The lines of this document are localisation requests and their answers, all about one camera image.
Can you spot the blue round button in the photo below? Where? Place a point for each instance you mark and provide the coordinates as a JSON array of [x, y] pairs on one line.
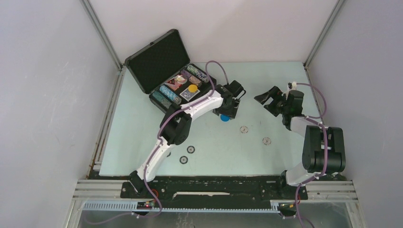
[[224, 118]]

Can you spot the clear round dealer button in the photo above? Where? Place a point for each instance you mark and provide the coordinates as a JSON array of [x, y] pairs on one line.
[[180, 78]]

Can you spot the black poker set case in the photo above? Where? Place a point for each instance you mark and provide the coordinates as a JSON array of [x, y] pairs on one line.
[[162, 60]]

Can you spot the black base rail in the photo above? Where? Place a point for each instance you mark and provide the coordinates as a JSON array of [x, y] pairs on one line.
[[214, 192]]

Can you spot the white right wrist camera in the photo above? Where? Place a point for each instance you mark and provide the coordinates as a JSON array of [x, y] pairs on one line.
[[291, 86]]

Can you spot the green blue chip row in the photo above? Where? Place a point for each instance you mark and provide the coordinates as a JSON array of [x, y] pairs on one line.
[[198, 73]]

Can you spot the all in triangle token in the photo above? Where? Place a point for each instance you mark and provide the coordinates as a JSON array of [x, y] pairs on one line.
[[172, 84]]

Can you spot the yellow round button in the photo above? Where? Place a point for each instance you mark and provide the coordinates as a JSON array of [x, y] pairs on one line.
[[193, 88]]

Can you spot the light blue grey chip row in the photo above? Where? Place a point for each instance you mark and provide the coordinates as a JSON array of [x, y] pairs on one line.
[[170, 94]]

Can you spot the purple orange chip row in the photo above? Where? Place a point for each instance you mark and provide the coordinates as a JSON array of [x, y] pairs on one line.
[[194, 80]]

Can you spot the grey white poker chip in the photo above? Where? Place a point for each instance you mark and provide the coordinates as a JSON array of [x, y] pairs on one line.
[[266, 141], [244, 129]]

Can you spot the blue playing card deck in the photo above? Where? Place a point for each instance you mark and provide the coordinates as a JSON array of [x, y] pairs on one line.
[[186, 95]]

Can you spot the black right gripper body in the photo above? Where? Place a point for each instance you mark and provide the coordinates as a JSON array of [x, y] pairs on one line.
[[279, 105]]

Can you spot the blue poker chip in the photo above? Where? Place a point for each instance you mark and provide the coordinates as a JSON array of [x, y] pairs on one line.
[[190, 149], [183, 159]]

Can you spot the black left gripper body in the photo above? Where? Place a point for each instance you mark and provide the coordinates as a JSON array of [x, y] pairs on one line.
[[230, 109]]

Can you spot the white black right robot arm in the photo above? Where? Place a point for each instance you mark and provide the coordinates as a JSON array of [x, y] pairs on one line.
[[324, 148]]

